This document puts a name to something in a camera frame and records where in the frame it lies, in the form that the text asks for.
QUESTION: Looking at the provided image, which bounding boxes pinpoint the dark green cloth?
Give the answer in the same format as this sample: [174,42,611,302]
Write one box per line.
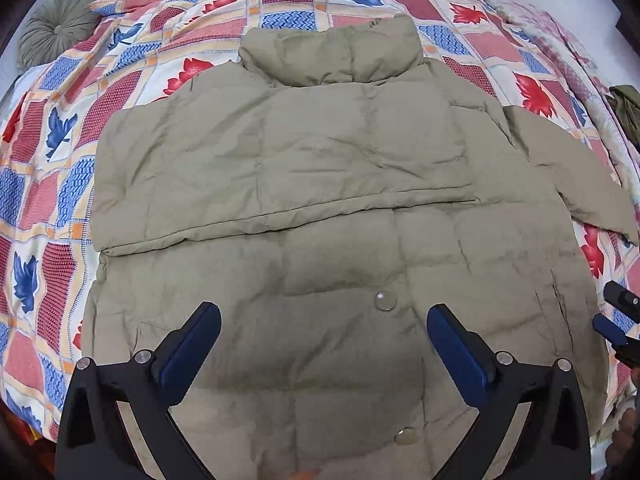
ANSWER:
[606,85,640,150]

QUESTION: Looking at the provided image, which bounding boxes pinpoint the round green pleated cushion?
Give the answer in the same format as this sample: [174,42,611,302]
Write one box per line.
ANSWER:
[17,0,107,72]

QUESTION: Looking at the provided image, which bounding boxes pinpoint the pale floral bedsheet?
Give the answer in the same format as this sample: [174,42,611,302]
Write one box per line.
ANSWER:
[479,0,640,201]

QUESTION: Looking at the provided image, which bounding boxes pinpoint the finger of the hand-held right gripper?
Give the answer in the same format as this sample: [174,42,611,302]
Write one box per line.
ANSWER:
[603,281,640,322]
[592,314,640,367]

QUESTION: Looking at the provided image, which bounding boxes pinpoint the leaf patchwork quilt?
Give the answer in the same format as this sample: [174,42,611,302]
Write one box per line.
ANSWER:
[0,0,632,446]

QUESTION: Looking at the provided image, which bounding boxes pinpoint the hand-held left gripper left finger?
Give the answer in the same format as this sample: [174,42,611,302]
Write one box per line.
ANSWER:
[55,301,222,480]

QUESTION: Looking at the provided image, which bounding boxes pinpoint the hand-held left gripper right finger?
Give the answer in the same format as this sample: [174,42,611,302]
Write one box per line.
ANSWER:
[426,303,593,480]

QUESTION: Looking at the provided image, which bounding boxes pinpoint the khaki puffer jacket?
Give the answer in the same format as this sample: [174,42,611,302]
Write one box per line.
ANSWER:
[80,15,640,480]

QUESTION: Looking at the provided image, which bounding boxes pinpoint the red cloth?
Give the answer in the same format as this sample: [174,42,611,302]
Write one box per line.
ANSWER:
[0,402,58,480]

